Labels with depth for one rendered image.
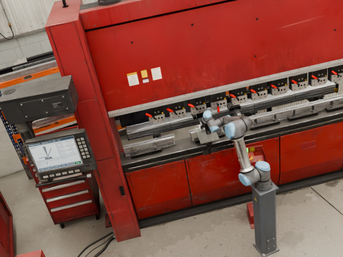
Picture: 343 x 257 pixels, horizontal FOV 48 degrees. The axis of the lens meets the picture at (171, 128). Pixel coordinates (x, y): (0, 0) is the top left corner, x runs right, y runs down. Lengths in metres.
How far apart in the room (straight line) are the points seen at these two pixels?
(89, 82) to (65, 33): 0.42
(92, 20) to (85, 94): 0.59
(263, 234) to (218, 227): 0.63
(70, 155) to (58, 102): 0.44
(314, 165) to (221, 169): 1.04
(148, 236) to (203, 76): 1.77
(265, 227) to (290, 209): 0.76
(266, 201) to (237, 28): 1.49
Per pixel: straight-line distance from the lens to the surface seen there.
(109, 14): 3.17
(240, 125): 3.01
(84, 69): 3.10
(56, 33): 3.03
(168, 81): 3.43
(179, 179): 3.87
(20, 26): 7.36
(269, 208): 3.43
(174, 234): 4.10
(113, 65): 3.32
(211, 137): 3.57
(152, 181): 3.83
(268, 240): 3.70
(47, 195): 4.23
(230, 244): 3.94
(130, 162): 3.68
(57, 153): 3.02
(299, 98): 4.31
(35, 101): 2.84
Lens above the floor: 2.98
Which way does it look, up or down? 31 degrees down
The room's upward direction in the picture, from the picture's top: 11 degrees counter-clockwise
